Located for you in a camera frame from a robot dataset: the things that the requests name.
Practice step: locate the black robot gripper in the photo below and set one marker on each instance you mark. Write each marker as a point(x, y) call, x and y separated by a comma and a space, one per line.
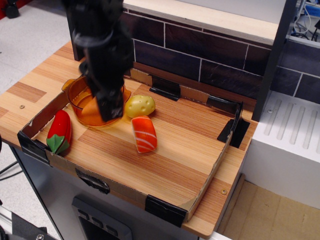
point(108, 48)

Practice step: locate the orange transparent plastic pot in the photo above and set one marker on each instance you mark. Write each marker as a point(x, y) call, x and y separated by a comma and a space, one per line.
point(79, 94)

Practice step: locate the orange toy carrot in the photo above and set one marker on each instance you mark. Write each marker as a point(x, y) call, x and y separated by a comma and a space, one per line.
point(91, 112)

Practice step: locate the cardboard fence with black tape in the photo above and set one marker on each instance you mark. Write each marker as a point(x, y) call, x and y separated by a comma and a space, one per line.
point(201, 142)

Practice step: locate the yellow toy potato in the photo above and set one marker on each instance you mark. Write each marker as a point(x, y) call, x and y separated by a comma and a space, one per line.
point(139, 105)

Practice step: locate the salmon sushi toy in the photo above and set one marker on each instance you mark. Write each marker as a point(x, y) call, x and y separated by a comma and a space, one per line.
point(144, 134)

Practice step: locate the red toy pepper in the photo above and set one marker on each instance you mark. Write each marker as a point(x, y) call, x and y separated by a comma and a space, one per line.
point(59, 135)

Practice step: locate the grey toy oven panel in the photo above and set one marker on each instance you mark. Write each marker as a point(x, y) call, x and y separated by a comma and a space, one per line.
point(98, 225)

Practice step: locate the wooden shelf board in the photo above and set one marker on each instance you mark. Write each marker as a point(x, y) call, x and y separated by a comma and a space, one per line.
point(238, 26)

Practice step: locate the white toy sink drainer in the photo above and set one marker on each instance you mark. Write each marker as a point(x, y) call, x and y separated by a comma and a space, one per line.
point(284, 154)

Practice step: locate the dark grey shelf post left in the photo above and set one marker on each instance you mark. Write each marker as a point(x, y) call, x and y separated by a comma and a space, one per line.
point(77, 52)

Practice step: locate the dark grey shelf post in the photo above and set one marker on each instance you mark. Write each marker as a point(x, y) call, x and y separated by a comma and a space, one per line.
point(282, 34)
point(77, 52)

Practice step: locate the black metal bracket bottom left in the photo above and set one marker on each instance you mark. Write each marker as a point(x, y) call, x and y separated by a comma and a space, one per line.
point(13, 227)

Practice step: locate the dark grey shelf post right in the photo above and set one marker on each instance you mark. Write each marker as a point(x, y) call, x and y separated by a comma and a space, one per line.
point(282, 34)

